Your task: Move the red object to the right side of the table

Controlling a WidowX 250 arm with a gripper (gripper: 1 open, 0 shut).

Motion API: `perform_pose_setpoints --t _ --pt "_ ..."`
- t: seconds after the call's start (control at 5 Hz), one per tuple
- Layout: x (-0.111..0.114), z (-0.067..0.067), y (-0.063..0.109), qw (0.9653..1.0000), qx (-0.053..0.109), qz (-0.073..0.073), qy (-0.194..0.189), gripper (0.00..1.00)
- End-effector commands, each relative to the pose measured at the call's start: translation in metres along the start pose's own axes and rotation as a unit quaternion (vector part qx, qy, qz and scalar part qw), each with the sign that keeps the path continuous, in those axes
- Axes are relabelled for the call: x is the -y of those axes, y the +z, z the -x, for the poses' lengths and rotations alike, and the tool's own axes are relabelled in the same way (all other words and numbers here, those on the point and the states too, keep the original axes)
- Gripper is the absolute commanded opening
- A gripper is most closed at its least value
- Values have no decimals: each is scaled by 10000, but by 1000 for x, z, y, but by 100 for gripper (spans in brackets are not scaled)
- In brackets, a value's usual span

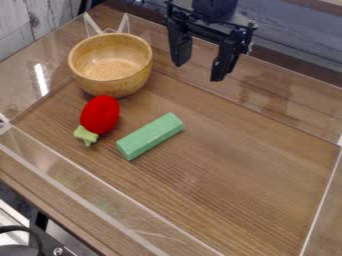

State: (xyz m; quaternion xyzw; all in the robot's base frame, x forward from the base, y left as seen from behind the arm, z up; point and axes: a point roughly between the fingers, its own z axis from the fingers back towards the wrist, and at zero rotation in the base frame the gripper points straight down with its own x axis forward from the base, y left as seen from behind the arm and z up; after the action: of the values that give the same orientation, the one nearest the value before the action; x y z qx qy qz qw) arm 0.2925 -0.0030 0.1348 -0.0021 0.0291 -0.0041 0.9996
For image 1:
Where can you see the clear acrylic tray wall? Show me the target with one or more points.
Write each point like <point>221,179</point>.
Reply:
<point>245,184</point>

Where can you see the red plush strawberry toy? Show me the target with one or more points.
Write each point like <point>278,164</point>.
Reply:
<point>99,118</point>

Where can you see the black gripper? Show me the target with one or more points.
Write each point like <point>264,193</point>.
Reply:
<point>218,16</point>

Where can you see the green rectangular block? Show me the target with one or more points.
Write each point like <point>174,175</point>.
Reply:
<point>150,135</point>

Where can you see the wooden bowl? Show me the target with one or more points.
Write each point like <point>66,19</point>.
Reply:
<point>111,64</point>

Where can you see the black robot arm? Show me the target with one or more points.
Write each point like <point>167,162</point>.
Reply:
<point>197,32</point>

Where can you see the black metal table bracket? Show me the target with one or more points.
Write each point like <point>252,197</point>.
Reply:
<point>53,247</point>

